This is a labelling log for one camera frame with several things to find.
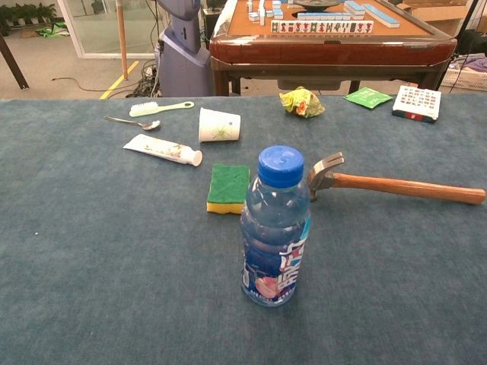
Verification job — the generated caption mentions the white toothpaste tube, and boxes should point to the white toothpaste tube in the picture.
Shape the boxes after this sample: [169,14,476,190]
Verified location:
[122,133,204,167]

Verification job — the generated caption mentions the tangled floor cable bundle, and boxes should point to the tangled floor cable bundle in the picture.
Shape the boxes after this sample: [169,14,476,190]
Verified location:
[127,60,161,99]

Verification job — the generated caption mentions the white paper cup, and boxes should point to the white paper cup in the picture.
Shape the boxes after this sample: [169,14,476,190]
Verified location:
[198,107,242,143]

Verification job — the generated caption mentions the green bag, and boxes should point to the green bag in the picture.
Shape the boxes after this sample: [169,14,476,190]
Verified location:
[36,22,72,39]

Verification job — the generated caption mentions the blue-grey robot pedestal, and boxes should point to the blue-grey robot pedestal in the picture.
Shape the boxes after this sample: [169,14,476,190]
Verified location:
[154,0,214,98]

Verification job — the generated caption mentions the crumpled yellow-green wrapper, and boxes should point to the crumpled yellow-green wrapper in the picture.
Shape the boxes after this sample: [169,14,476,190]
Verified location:
[279,86,326,119]

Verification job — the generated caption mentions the light green brush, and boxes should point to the light green brush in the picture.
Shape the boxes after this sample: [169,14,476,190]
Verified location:
[129,100,196,118]

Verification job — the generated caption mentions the black tripod stand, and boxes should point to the black tripod stand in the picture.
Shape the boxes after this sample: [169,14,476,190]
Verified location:
[454,0,481,43]

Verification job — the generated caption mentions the white glass door frame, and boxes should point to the white glass door frame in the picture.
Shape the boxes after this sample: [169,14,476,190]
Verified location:
[56,0,161,59]

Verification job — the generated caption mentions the white printed tile box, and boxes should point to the white printed tile box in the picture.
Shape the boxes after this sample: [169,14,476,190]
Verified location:
[391,84,443,124]

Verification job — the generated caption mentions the potted green plants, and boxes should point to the potted green plants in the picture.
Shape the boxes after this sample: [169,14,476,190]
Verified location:
[0,2,58,37]

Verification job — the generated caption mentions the black floor cable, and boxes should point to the black floor cable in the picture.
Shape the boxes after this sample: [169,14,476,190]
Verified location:
[51,77,115,94]

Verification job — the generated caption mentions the stacked mahjong tiles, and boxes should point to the stacked mahjong tiles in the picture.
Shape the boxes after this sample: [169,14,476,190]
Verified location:
[246,0,285,26]

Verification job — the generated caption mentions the green sachet packet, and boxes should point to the green sachet packet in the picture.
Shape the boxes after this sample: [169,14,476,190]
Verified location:
[342,86,393,110]

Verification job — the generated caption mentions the brown mahjong table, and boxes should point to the brown mahjong table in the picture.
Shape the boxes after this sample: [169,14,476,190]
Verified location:
[209,0,458,96]

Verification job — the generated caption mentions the blue-backed mahjong tile row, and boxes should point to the blue-backed mahjong tile row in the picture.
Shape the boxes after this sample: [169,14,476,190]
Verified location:
[298,11,353,21]
[344,0,400,28]

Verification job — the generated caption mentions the white plastic basket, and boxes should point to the white plastic basket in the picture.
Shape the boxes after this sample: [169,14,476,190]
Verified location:
[441,62,487,92]

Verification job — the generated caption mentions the dark table leg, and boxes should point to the dark table leg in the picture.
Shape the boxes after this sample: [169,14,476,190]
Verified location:
[0,32,30,90]

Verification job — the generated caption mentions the green and yellow sponge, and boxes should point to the green and yellow sponge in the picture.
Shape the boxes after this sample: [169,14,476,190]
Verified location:
[206,163,251,215]

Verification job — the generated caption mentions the blue felt table cover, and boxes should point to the blue felt table cover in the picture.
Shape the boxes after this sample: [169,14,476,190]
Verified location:
[0,93,487,365]

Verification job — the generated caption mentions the wooden pole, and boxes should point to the wooden pole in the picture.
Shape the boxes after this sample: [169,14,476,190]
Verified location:
[116,0,129,81]

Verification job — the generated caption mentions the metal spoon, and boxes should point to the metal spoon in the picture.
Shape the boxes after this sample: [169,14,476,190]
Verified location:
[103,116,162,132]

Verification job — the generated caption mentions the face-up mahjong tile row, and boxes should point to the face-up mahjong tile row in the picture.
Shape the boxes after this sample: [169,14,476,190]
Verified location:
[270,20,374,33]

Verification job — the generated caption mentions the purple cloth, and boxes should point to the purple cloth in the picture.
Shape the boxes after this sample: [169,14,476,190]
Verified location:
[462,56,487,73]

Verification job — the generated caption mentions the wooden handled claw hammer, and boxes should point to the wooden handled claw hammer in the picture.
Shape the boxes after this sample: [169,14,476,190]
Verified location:
[306,151,487,206]

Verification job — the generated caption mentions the blue capped water bottle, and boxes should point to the blue capped water bottle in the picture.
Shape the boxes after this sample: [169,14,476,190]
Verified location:
[239,144,312,308]

